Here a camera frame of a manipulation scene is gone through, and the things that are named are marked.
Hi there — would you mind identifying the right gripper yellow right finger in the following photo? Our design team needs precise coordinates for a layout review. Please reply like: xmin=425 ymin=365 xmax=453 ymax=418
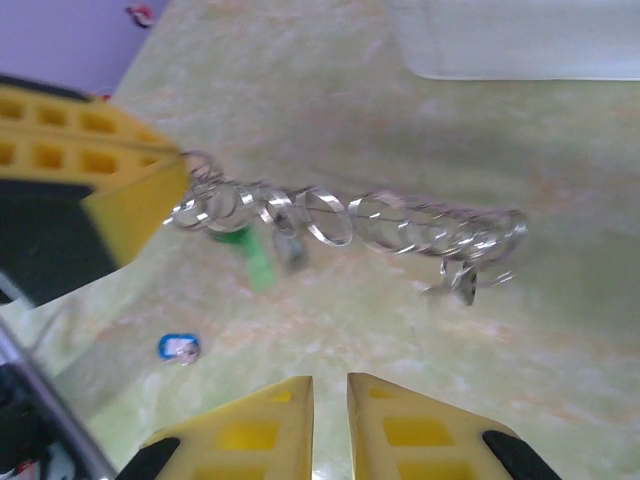
xmin=346 ymin=372 xmax=565 ymax=480

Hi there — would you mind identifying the blue key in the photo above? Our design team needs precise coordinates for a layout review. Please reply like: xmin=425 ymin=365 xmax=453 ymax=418
xmin=157 ymin=332 xmax=202 ymax=367

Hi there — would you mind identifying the chain of silver key rings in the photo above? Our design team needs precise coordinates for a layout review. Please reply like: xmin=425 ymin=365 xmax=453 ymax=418
xmin=162 ymin=149 xmax=530 ymax=309

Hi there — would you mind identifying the white zip case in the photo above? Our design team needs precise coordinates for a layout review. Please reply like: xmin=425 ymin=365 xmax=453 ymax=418
xmin=388 ymin=0 xmax=640 ymax=82

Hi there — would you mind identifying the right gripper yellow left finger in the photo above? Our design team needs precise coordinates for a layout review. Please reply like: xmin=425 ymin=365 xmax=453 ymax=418
xmin=116 ymin=374 xmax=315 ymax=480

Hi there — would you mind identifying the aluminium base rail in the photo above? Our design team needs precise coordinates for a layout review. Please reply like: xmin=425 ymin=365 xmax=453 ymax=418
xmin=0 ymin=319 xmax=115 ymax=480

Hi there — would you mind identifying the green key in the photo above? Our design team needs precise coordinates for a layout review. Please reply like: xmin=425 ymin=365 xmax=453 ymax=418
xmin=208 ymin=224 xmax=277 ymax=295

